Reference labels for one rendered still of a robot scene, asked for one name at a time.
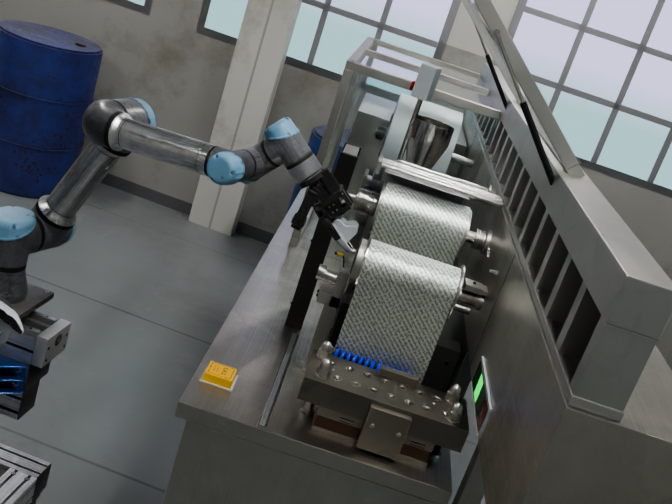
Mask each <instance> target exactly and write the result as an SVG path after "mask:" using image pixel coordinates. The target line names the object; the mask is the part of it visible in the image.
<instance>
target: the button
mask: <svg viewBox="0 0 672 504"><path fill-rule="evenodd" d="M236 373H237V369H235V368H232V367H229V366H226V365H223V364H220V363H217V362H214V361H211V362H210V364H209V365H208V367H207V369H206V371H205V373H204V376H203V380H204V381H207V382H210V383H213V384H216V385H219V386H222V387H225V388H228V389H230V387H231V385H232V383H233V381H234V379H235V377H236Z"/></svg>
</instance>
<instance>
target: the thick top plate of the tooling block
mask: <svg viewBox="0 0 672 504"><path fill-rule="evenodd" d="M317 352H318V350H316V349H313V350H312V352H311V355H310V358H309V361H308V364H307V367H306V370H305V374H304V377H303V380H302V384H301V387H300V390H299V394H298V397H297V399H300V400H303V401H306V402H309V403H312V404H315V405H318V406H321V407H324V408H327V409H330V410H333V411H336V412H339V413H342V414H345V415H348V416H351V417H354V418H357V419H360V420H363V421H365V418H366V416H367V413H368V410H369V408H370V405H371V403H372V404H375V405H378V406H381V407H384V408H387V409H390V410H393V411H396V412H399V413H402V414H405V415H408V416H411V417H412V423H411V425H410V428H409V430H408V433H407V435H408V436H411V437H414V438H417V439H420V440H423V441H426V442H429V443H432V444H435V445H438V446H441V447H444V448H447V449H450V450H453V451H456V452H459V453H461V450H462V448H463V446H464V443H465V441H466V438H467V436H468V434H469V424H468V413H467V403H466V399H463V398H459V402H460V403H461V404H462V406H463V409H462V412H461V413H462V416H461V418H460V423H452V422H450V421H448V420H447V419H446V418H445V415H446V414H447V412H448V410H449V409H450V408H451V406H452V404H451V403H449V402H447V401H446V400H445V399H444V397H445V396H446V394H447V393H445V392H442V391H439V390H436V389H433V388H430V387H427V386H424V385H421V384H418V383H417V384H416V387H415V386H412V385H409V384H406V383H403V382H400V381H397V380H394V379H391V378H388V377H385V376H382V375H379V370H376V369H373V368H370V367H367V366H364V365H361V364H358V363H355V362H352V361H349V360H346V359H343V358H340V357H337V356H334V355H331V357H330V360H331V361H332V367H331V370H332V372H331V375H330V379H328V380H324V379H320V378H318V377H317V376H316V375H315V372H316V371H317V368H318V366H319V365H320V364H321V362H322V360H320V359H318V358H317V357H316V354H317Z"/></svg>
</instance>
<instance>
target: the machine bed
mask: <svg viewBox="0 0 672 504"><path fill-rule="evenodd" d="M306 188H307V187H305V188H303V189H301V190H300V192H299V193H298V195H297V197H296V199H295V200H294V202H293V204H292V206H291V207H290V209H289V211H288V212H287V214H286V216H285V218H284V219H283V221H282V223H281V225H280V226H279V228H278V230H277V232H276V233H275V235H274V237H273V238H272V240H271V242H270V244H269V245H268V247H267V249H266V251H265V252H264V254H263V256H262V258H261V259H260V261H259V263H258V265H257V266H256V268H255V270H254V271H253V273H252V275H251V277H250V278H249V280H248V282H247V284H246V285H245V287H244V289H243V291H242V292H241V294H240V296H239V297H238V299H237V301H236V303H235V304H234V306H233V308H232V310H231V311H230V313H229V315H228V317H227V318H226V320H225V322H224V324H223V325H222V327H221V329H220V330H219V332H218V334H217V336H216V337H215V339H214V341H213V343H212V344H211V346H210V348H209V350H208V351H207V353H206V355H205V356H204V358H203V360H202V362H201V363H200V365H199V367H198V369H197V370H196V372H195V374H194V376H193V377H192V379H191V381H190V382H189V384H188V386H187V388H186V389H185V391H184V393H183V395H182V396H181V398H180V400H179V402H178V405H177V408H176V411H175V416H176V417H179V418H182V419H185V420H188V421H191V422H194V423H197V424H200V425H203V426H206V427H209V428H212V429H215V430H218V431H221V432H224V433H227V434H230V435H233V436H236V437H239V438H242V439H245V440H248V441H251V442H254V443H257V444H260V445H263V446H266V447H269V448H272V449H275V450H278V451H281V452H284V453H287V454H290V455H293V456H296V457H299V458H302V459H305V460H308V461H311V462H314V463H318V464H321V465H324V466H327V467H330V468H333V469H336V470H339V471H342V472H345V473H348V474H351V475H354V476H357V477H360V478H363V479H366V480H369V481H372V482H375V483H378V484H381V485H384V486H387V487H390V488H393V489H396V490H399V491H402V492H405V493H408V494H411V495H414V496H417V497H420V498H423V499H426V500H429V501H432V502H435V503H438V504H448V502H449V500H450V498H451V495H452V476H451V457H450V449H447V448H444V447H441V450H440V452H441V456H440V458H433V457H431V456H429V457H428V459H427V466H426V467H423V466H420V465H417V464H414V463H411V462H408V461H405V460H402V459H399V458H397V460H394V459H391V458H388V457H385V456H382V455H379V454H376V453H373V452H370V451H367V450H364V449H361V448H358V447H356V444H354V443H351V442H348V441H345V440H342V439H339V438H336V437H333V436H330V435H327V434H324V433H321V432H318V431H315V430H312V429H311V428H312V424H313V420H314V416H315V412H316V408H317V405H315V404H314V407H313V409H314V414H313V415H312V416H307V415H304V414H303V413H302V412H301V411H300V409H301V407H302V406H304V405H305V402H306V401H303V400H300V399H297V397H298V394H299V390H300V387H301V384H302V380H303V377H304V374H302V373H299V372H296V371H293V368H294V365H295V362H296V359H298V360H301V361H304V362H305V359H306V356H307V353H308V350H309V347H310V344H311V341H312V338H313V335H314V332H315V329H316V327H317V324H318V321H319V318H320V315H321V312H322V309H323V306H324V304H321V303H318V302H316V299H317V296H316V294H317V293H319V292H317V291H318V289H319V290H320V287H321V285H324V286H327V287H330V288H334V285H332V284H329V283H326V282H323V281H322V280H319V279H318V281H317V284H316V287H315V290H314V293H313V296H312V299H311V302H310V305H309V308H308V311H307V313H306V316H305V319H304V322H303V325H302V328H301V330H298V329H295V328H292V327H289V326H286V325H285V322H286V319H287V315H288V312H289V309H290V306H291V304H290V302H292V300H293V297H294V294H295V291H296V288H297V285H298V282H299V278H300V275H301V272H302V269H303V266H304V263H305V260H306V257H307V254H308V251H309V250H306V249H303V248H301V245H302V242H303V239H304V236H305V233H306V230H307V227H308V224H307V226H306V228H305V230H304V232H303V234H302V236H301V238H300V241H299V243H298V245H297V247H294V246H291V245H289V242H290V239H291V236H292V233H293V229H294V228H292V227H291V224H292V223H291V221H292V217H293V216H294V215H295V213H297V212H298V210H299V208H300V206H301V204H302V201H303V198H304V195H305V191H306ZM292 333H295V334H298V335H299V338H298V341H297V343H296V346H295V349H294V352H293V355H292V358H291V361H290V364H289V366H288V369H287V372H286V375H285V378H284V381H283V384H282V387H281V389H280V392H279V395H278V398H277V401H276V404H275V407H274V410H273V412H272V415H271V418H270V421H269V424H268V427H267V428H266V427H263V426H260V425H258V424H259V421H260V418H261V415H262V413H263V410H264V407H265V405H266V402H267V399H268V397H269V394H270V391H271V388H272V386H273V383H274V380H275V378H276V375H277V372H278V370H279V367H280V364H281V361H282V359H283V356H284V353H285V351H286V348H287V345H288V343H289V340H290V337H291V334H292ZM211 361H214V362H217V363H220V364H223V365H226V366H229V367H232V368H235V369H237V373H236V375H237V376H238V378H237V381H236V383H235V385H234V387H233V389H232V391H231V392H230V391H227V390H224V389H221V388H218V387H215V386H212V385H209V384H206V383H203V382H200V381H199V380H200V378H201V376H202V374H203V372H204V371H205V369H206V367H207V366H208V365H209V364H210V362H211Z"/></svg>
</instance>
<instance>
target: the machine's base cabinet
mask: <svg viewBox="0 0 672 504"><path fill-rule="evenodd" d="M162 504H438V503H435V502H432V501H429V500H426V499H423V498H420V497H417V496H414V495H411V494H408V493H405V492H402V491H399V490H396V489H393V488H390V487H387V486H384V485H381V484H378V483H375V482H372V481H369V480H366V479H363V478H360V477H357V476H354V475H351V474H348V473H345V472H342V471H339V470H336V469H333V468H330V467H327V466H324V465H321V464H318V463H314V462H311V461H308V460H305V459H302V458H299V457H296V456H293V455H290V454H287V453H284V452H281V451H278V450H275V449H272V448H269V447H266V446H263V445H260V444H257V443H254V442H251V441H248V440H245V439H242V438H239V437H236V436H233V435H230V434H227V433H224V432H221V431H218V430H215V429H212V428H209V427H206V426H203V425H200V424H197V423H194V422H191V421H188V420H187V421H186V424H185V427H184V431H183V434H182V437H181V441H180V444H179V448H178V451H177V454H176V458H175V461H174V464H173V468H172V471H171V475H170V478H169V481H168V485H167V488H166V492H165V495H164V498H163V502H162Z"/></svg>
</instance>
